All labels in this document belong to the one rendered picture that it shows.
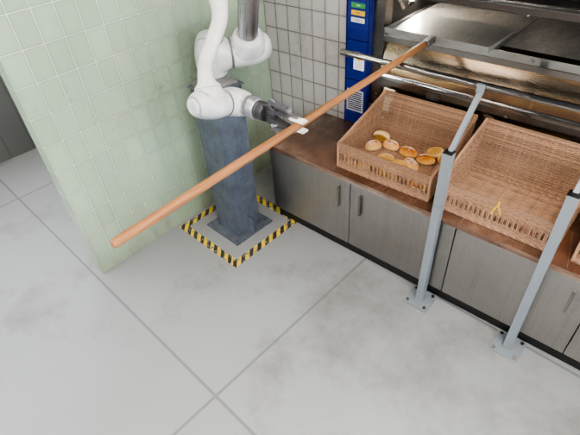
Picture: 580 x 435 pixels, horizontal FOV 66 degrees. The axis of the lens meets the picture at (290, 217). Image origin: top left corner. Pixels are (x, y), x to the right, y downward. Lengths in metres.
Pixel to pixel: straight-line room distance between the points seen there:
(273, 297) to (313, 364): 0.48
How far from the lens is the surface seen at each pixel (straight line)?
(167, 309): 2.67
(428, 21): 2.74
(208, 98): 1.73
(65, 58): 2.46
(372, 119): 2.68
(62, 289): 3.05
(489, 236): 2.19
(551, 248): 2.04
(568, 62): 2.36
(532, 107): 2.43
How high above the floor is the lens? 1.99
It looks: 40 degrees down
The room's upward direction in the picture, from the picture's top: 4 degrees counter-clockwise
